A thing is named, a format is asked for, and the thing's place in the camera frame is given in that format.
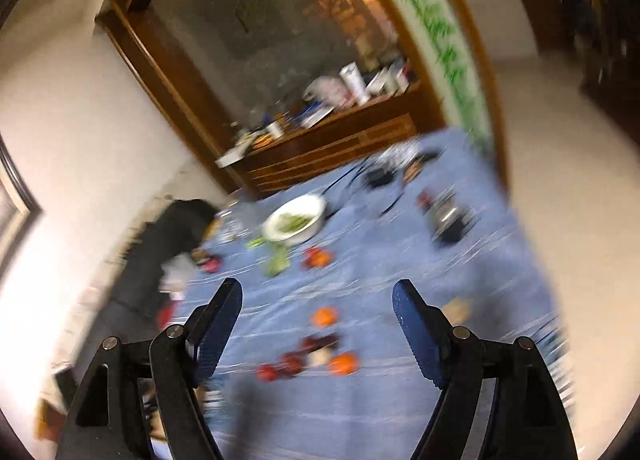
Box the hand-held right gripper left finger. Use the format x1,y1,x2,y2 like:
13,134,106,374
55,277,244,460

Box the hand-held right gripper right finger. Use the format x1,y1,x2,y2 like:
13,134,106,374
391,278,581,460

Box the dark purple plum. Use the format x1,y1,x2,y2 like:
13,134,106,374
301,335,341,352

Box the blue checked tablecloth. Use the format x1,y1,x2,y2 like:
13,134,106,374
165,127,576,460

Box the dark red fruit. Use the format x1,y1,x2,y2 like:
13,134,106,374
280,354,306,377

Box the green vegetable stalks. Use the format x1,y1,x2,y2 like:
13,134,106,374
245,235,293,277

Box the black sofa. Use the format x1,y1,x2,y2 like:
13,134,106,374
107,199,221,325

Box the clear glass pitcher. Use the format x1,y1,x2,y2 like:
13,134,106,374
220,205,261,243

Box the black pot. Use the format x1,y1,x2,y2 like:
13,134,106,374
425,190,478,245

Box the green leaves in bowl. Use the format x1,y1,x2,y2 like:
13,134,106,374
275,210,313,233

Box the white bowl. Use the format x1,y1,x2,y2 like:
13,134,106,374
262,194,327,245

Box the black power adapter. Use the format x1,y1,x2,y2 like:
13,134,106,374
364,165,396,188

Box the wooden sideboard with mirror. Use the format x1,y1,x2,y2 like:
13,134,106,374
95,0,506,201

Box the dark framed picture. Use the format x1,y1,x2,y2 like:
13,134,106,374
0,135,43,281

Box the white box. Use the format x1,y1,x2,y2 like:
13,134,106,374
367,64,411,95

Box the white tube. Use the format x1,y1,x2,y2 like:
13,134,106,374
340,62,372,105

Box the clear plastic bag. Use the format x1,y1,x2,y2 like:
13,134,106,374
302,76,356,108

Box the black cable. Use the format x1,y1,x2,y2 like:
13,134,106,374
320,160,406,218

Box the bamboo wall poster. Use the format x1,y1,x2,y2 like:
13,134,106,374
350,0,496,151

